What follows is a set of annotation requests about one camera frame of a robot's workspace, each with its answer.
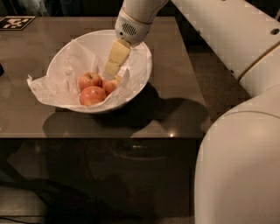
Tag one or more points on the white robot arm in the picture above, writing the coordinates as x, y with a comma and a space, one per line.
237, 170

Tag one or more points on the white crumpled paper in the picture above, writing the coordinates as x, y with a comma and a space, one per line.
61, 81

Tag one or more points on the red apple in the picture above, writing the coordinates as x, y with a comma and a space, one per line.
110, 85
92, 95
89, 79

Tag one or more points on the black white fiducial marker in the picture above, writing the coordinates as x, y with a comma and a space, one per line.
15, 23

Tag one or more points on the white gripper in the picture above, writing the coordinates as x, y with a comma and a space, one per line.
131, 30

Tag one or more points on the dark glossy table cabinet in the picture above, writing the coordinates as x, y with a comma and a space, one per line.
139, 158

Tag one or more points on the red apple front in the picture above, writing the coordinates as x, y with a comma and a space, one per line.
92, 95

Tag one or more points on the dark object at left edge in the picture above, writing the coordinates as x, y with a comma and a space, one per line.
1, 70

